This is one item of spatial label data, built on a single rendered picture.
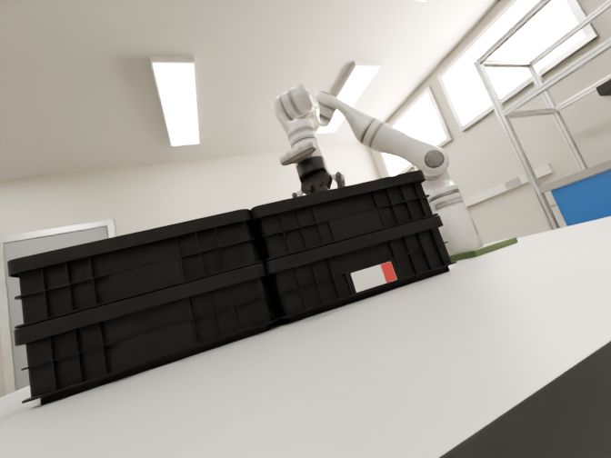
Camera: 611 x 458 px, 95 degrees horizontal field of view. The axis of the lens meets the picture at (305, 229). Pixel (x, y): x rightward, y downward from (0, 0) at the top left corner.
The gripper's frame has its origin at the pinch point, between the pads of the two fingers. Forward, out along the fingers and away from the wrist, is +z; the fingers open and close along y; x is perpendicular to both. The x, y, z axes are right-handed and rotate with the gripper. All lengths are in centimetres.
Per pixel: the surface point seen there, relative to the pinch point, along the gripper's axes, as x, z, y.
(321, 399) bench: 46, 20, -15
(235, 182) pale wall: -238, -149, 211
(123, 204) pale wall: -134, -139, 303
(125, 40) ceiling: -51, -188, 129
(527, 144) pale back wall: -276, -54, -112
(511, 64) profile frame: -213, -109, -108
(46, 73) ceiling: -28, -188, 191
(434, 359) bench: 42, 19, -20
